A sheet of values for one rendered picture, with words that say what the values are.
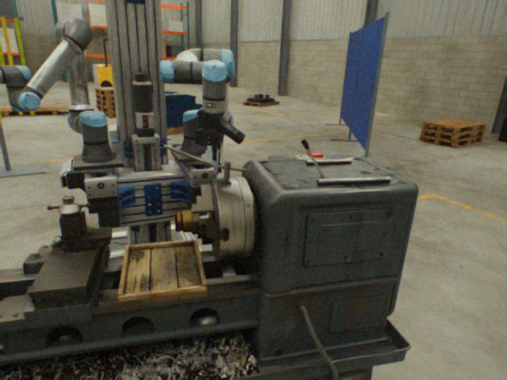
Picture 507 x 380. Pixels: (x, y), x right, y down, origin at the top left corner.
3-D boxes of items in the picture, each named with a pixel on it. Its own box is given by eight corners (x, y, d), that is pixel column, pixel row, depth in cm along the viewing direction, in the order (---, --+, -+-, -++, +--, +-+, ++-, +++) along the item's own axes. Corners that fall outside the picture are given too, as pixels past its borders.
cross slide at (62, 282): (104, 237, 155) (103, 227, 153) (87, 298, 116) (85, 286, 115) (62, 240, 151) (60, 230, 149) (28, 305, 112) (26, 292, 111)
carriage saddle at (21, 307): (111, 248, 158) (109, 236, 156) (93, 320, 116) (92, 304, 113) (33, 255, 151) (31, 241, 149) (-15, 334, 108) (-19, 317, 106)
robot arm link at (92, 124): (88, 143, 171) (85, 114, 166) (77, 138, 179) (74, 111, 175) (112, 140, 179) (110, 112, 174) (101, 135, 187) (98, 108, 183)
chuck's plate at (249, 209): (234, 225, 163) (239, 163, 147) (250, 275, 137) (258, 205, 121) (227, 226, 162) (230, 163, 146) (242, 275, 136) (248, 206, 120)
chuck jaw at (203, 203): (219, 211, 143) (217, 183, 146) (221, 209, 138) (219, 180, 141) (191, 214, 140) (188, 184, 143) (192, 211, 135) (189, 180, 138)
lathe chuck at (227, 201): (227, 226, 162) (230, 163, 146) (242, 275, 136) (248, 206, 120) (207, 227, 160) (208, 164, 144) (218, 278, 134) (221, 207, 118)
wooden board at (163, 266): (197, 247, 162) (196, 238, 160) (207, 296, 129) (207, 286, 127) (126, 253, 154) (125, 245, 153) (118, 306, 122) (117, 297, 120)
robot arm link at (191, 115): (184, 132, 203) (183, 108, 198) (208, 133, 204) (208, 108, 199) (181, 137, 191) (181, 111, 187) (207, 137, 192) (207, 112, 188)
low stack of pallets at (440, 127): (447, 135, 895) (451, 118, 881) (483, 142, 829) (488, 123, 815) (417, 140, 828) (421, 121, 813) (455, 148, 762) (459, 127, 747)
